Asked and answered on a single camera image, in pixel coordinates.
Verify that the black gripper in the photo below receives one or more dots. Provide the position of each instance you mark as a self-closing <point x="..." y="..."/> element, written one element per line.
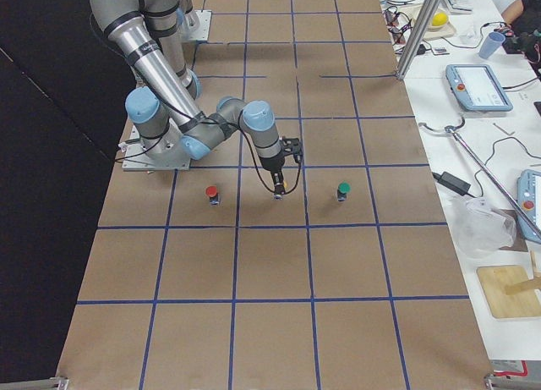
<point x="272" y="164"/>

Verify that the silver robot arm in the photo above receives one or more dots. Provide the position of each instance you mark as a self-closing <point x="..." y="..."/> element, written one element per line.
<point x="149" y="34"/>
<point x="187" y="15"/>

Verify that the red push button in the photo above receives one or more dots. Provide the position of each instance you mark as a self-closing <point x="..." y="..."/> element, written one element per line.
<point x="213" y="195"/>

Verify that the green push button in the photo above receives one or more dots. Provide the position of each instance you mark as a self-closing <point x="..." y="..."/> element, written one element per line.
<point x="342" y="191"/>

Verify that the black power adapter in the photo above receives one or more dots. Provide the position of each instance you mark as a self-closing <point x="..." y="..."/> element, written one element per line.
<point x="453" y="183"/>

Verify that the metal rod with hook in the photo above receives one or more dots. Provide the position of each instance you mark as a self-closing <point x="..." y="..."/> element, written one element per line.
<point x="453" y="131"/>

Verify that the clear plastic bag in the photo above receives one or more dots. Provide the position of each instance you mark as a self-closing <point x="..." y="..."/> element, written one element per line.
<point x="479" y="229"/>

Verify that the beige tray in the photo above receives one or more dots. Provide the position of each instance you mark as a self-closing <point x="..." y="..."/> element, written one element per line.
<point x="412" y="13"/>

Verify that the yellow lemon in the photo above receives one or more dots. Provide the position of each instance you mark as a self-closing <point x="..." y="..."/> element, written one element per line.
<point x="438" y="21"/>

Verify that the wooden board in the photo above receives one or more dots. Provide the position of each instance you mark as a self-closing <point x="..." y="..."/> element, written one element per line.
<point x="509" y="292"/>

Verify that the blue plastic cup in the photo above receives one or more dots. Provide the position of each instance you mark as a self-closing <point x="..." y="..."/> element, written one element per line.
<point x="491" y="43"/>

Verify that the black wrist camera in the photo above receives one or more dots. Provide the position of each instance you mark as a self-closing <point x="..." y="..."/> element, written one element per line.
<point x="292" y="147"/>

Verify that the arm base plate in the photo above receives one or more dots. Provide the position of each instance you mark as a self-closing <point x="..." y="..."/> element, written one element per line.
<point x="201" y="34"/>
<point x="168" y="155"/>

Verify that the aluminium frame post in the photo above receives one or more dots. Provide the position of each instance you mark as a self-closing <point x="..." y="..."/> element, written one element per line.
<point x="422" y="22"/>

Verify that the teach pendant near post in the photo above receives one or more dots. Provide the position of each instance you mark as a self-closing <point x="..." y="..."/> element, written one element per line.
<point x="476" y="88"/>

